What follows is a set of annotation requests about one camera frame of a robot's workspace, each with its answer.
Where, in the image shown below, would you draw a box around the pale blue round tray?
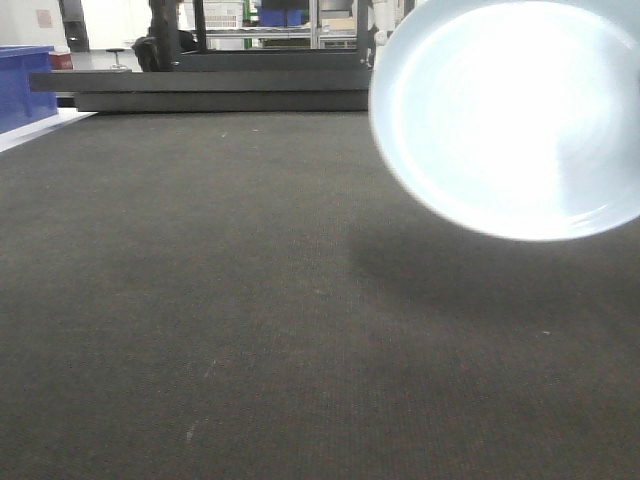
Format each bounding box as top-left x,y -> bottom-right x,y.
369,1 -> 639,241

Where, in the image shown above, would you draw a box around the dark grey fabric mat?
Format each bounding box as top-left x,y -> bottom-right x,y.
1,114 -> 639,479

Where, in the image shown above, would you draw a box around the black round stool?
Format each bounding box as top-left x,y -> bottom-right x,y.
107,47 -> 128,71

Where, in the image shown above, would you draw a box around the dark grey stacked boards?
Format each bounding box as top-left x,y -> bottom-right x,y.
30,69 -> 371,114

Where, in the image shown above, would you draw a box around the red box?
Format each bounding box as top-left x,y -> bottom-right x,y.
49,51 -> 74,70

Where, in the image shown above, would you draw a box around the blue plastic crate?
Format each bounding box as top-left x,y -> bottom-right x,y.
1,45 -> 58,134

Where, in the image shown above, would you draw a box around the black metal frame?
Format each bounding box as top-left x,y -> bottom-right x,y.
149,1 -> 369,72

